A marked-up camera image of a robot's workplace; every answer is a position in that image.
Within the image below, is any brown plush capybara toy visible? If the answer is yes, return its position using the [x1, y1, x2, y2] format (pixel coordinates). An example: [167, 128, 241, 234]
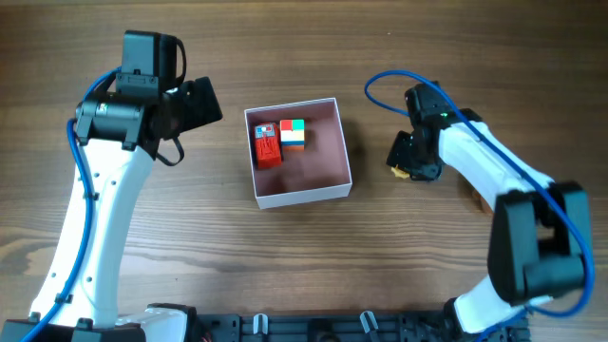
[472, 189, 494, 214]

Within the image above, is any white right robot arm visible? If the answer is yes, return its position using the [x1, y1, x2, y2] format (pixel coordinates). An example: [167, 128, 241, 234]
[387, 82, 593, 341]

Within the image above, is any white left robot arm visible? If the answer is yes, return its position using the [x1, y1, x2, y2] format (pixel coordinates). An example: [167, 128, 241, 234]
[1, 30, 222, 341]

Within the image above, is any multicoloured puzzle cube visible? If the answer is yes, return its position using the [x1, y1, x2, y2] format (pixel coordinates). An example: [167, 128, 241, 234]
[279, 119, 305, 150]

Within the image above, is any white cardboard box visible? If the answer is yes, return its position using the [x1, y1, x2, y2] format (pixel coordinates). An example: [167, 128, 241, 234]
[244, 98, 352, 209]

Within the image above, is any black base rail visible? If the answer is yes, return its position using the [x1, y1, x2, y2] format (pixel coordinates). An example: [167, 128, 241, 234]
[199, 311, 531, 342]

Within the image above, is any red toy truck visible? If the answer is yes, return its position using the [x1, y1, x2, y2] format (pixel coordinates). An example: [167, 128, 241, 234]
[254, 123, 282, 169]

